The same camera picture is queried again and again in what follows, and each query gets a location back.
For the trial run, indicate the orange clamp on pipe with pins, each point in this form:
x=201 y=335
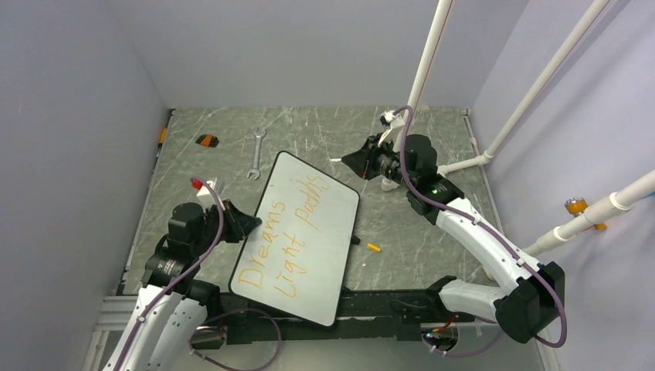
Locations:
x=576 y=206

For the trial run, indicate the orange-black screwdriver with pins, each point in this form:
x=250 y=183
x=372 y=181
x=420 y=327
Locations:
x=162 y=136

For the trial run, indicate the silver open-end wrench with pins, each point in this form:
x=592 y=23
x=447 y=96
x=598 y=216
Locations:
x=254 y=172

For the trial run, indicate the yellow marker cap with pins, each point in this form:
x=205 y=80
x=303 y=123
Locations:
x=374 y=248

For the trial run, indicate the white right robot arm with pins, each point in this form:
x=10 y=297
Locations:
x=528 y=301

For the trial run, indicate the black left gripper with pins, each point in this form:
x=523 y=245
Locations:
x=240 y=225

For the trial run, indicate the orange hex key set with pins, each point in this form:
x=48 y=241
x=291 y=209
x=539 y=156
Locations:
x=207 y=140

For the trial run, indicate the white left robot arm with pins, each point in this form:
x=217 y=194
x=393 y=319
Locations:
x=171 y=304

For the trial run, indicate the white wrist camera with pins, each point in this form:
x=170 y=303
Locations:
x=203 y=194
x=393 y=124

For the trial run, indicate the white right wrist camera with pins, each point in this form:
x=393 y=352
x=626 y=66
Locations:
x=393 y=124

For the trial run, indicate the white PVC pipe frame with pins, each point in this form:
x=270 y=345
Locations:
x=475 y=43

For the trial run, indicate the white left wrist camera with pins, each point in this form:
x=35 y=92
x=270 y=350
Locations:
x=203 y=194

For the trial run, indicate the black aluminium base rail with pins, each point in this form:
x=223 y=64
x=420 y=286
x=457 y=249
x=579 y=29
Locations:
x=404 y=315

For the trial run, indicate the white whiteboard black frame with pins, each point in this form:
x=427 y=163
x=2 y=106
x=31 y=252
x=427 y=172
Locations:
x=295 y=261

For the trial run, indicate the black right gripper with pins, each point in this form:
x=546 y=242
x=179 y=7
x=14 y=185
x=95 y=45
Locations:
x=364 y=159

